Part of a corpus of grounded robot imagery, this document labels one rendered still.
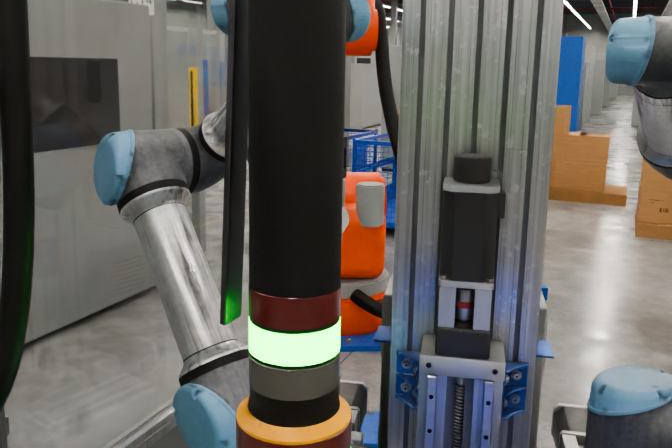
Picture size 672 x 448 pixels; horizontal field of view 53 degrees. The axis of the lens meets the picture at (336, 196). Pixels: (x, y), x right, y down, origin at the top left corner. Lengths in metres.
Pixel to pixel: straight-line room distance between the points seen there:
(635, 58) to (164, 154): 0.70
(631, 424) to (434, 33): 0.65
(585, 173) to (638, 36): 8.74
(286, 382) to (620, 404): 0.86
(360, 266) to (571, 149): 5.67
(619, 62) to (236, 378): 0.65
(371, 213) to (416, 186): 3.01
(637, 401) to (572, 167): 8.53
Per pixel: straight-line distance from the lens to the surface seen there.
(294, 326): 0.24
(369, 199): 4.15
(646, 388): 1.08
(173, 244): 1.07
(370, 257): 4.27
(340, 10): 0.23
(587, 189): 9.57
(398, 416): 1.28
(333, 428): 0.26
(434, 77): 1.12
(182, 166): 1.14
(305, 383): 0.25
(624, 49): 0.81
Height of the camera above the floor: 1.71
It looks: 11 degrees down
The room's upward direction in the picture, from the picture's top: 1 degrees clockwise
